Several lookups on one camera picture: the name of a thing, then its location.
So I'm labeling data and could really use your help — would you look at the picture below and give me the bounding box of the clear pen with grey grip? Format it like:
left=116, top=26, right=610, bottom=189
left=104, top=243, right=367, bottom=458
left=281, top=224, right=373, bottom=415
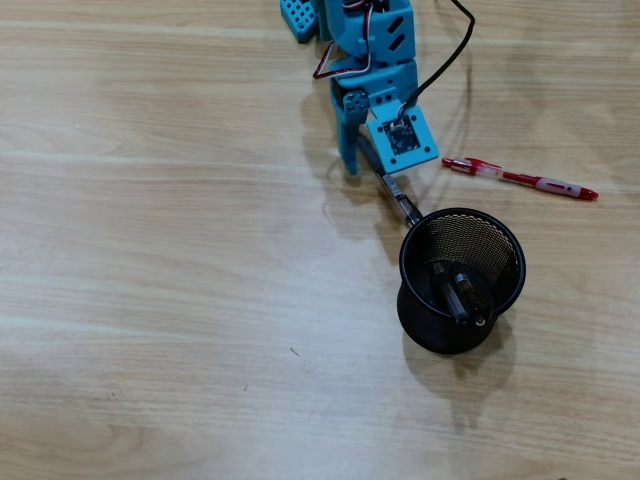
left=355, top=134, right=424, bottom=225

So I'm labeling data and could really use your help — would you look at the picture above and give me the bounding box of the red white black servo wire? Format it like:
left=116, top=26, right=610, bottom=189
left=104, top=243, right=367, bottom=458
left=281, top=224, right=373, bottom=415
left=312, top=0, right=376, bottom=82

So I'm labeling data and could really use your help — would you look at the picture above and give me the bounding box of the black camera cable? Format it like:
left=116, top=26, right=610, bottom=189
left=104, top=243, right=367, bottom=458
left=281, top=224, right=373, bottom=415
left=394, top=0, right=477, bottom=129

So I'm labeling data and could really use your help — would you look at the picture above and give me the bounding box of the black mesh pen holder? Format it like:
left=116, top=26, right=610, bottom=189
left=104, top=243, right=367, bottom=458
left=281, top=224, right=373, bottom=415
left=396, top=206, right=527, bottom=355

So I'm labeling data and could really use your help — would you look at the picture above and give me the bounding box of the blue wrist camera module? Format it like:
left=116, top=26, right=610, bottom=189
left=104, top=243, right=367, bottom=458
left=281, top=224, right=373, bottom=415
left=364, top=97, right=441, bottom=176

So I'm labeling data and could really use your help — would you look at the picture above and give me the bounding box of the red and white pen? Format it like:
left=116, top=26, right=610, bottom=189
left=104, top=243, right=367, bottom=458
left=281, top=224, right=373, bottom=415
left=440, top=156, right=600, bottom=202

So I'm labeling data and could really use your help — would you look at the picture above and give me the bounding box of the black retractable pen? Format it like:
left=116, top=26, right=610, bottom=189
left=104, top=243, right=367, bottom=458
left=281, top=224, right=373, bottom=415
left=453, top=273, right=488, bottom=328

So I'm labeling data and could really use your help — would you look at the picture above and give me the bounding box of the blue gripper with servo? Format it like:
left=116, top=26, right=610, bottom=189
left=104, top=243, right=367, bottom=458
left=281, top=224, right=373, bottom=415
left=328, top=57, right=420, bottom=177

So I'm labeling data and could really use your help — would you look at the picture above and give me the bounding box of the clear capped gel pen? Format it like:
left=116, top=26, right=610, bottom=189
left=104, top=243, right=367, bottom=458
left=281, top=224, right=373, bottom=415
left=432, top=263, right=472, bottom=327

